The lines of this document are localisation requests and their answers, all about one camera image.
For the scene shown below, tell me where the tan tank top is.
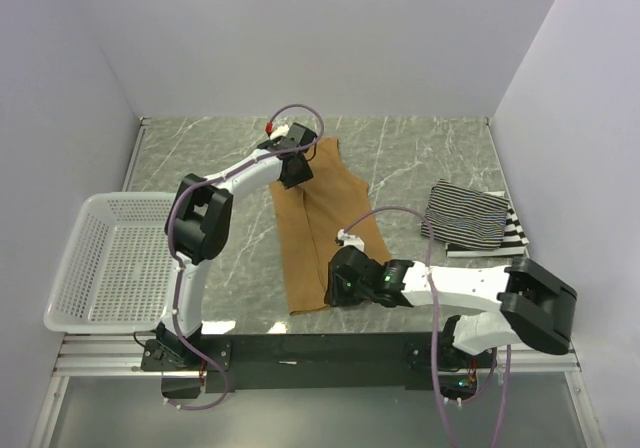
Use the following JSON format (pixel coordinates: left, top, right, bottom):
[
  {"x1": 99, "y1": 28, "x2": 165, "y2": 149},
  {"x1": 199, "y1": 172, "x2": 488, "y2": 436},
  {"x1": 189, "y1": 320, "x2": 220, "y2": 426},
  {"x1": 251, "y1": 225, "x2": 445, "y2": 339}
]
[{"x1": 270, "y1": 138, "x2": 371, "y2": 315}]

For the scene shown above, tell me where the thin-striped black white tank top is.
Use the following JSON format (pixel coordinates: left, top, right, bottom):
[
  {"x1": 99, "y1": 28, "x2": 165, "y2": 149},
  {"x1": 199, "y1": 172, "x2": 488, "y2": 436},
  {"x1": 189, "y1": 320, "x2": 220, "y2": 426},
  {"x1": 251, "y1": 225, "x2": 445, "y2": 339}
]
[{"x1": 421, "y1": 180, "x2": 509, "y2": 250}]

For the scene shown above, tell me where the wide-striped black white tank top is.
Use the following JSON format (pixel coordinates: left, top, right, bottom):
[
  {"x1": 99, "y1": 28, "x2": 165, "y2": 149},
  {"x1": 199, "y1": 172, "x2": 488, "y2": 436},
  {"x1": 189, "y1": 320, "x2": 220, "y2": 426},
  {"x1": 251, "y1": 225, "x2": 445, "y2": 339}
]
[{"x1": 444, "y1": 190, "x2": 531, "y2": 259}]

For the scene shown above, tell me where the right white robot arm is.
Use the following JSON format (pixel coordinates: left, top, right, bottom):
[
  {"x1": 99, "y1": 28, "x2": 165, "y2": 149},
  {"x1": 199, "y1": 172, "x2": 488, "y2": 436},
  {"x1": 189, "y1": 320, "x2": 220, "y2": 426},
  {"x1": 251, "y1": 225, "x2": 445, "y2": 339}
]
[{"x1": 325, "y1": 246, "x2": 578, "y2": 367}]

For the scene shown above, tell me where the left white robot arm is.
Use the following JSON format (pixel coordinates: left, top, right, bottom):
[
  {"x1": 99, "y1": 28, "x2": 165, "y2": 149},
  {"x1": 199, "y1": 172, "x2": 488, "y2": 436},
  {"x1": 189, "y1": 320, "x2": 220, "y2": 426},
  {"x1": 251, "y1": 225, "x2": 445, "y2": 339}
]
[{"x1": 155, "y1": 122, "x2": 322, "y2": 370}]

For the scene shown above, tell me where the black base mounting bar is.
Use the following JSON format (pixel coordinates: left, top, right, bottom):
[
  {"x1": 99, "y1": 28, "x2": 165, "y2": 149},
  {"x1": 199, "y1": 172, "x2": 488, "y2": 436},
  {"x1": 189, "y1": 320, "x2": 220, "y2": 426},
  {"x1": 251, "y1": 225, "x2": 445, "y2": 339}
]
[{"x1": 140, "y1": 332, "x2": 499, "y2": 402}]

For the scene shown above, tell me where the white plastic basket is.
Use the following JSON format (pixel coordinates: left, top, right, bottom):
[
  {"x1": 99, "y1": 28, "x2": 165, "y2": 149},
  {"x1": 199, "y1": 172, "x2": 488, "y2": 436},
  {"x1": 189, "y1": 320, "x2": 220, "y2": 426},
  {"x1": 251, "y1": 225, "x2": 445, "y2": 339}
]
[{"x1": 43, "y1": 192, "x2": 175, "y2": 334}]

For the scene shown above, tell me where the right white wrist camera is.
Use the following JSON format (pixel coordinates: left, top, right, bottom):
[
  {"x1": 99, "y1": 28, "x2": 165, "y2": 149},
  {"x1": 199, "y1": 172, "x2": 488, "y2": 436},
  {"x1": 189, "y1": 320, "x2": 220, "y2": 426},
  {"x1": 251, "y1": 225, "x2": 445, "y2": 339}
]
[{"x1": 336, "y1": 229, "x2": 365, "y2": 251}]

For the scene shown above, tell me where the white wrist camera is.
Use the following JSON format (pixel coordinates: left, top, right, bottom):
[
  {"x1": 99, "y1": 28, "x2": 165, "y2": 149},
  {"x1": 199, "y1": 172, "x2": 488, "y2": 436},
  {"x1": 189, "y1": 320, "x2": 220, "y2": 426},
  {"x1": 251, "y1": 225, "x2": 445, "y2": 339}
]
[
  {"x1": 265, "y1": 123, "x2": 290, "y2": 139},
  {"x1": 336, "y1": 229, "x2": 365, "y2": 251}
]

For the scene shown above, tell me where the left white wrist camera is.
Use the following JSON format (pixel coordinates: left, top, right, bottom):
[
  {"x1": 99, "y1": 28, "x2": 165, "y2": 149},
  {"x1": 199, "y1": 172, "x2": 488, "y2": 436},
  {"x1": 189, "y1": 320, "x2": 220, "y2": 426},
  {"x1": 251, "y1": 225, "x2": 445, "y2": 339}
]
[{"x1": 265, "y1": 123, "x2": 290, "y2": 139}]

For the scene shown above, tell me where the aluminium frame rail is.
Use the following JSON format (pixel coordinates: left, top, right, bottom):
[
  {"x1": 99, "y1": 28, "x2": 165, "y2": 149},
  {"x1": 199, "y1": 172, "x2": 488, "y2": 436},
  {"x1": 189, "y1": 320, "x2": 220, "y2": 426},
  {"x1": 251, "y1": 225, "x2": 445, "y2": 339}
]
[{"x1": 53, "y1": 335, "x2": 582, "y2": 377}]

